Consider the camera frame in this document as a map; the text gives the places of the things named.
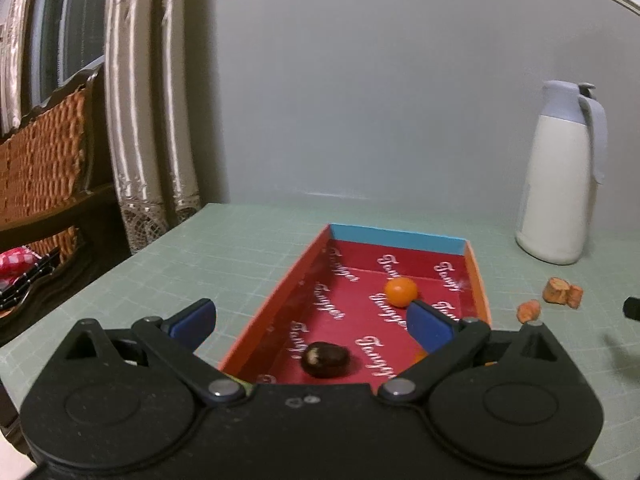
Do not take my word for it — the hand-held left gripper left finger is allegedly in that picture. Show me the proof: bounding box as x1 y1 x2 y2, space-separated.
52 298 247 404

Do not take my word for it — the wicker wooden chair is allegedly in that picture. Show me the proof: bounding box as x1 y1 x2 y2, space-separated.
0 67 132 347

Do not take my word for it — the dark brown round fruit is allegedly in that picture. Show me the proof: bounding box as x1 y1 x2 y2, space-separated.
300 341 350 378

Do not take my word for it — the white thermos jug grey lid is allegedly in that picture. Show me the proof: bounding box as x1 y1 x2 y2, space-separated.
515 80 609 266

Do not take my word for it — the colourful cardboard box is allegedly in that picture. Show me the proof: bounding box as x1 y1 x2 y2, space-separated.
217 223 501 391

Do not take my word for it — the brown cut root chunk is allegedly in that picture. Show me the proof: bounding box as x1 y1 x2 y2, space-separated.
543 277 572 305

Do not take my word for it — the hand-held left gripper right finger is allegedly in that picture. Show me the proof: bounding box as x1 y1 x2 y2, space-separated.
378 301 573 405

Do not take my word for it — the beige lace-trimmed curtain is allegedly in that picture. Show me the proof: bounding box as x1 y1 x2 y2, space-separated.
104 0 202 256
0 0 43 133

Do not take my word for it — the dark window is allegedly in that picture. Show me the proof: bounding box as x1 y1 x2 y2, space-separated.
27 0 111 108

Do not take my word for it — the red checkered cloth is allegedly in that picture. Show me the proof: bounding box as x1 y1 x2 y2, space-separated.
0 247 42 281

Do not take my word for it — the green grid cutting mat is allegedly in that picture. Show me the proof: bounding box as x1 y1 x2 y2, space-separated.
0 203 640 461

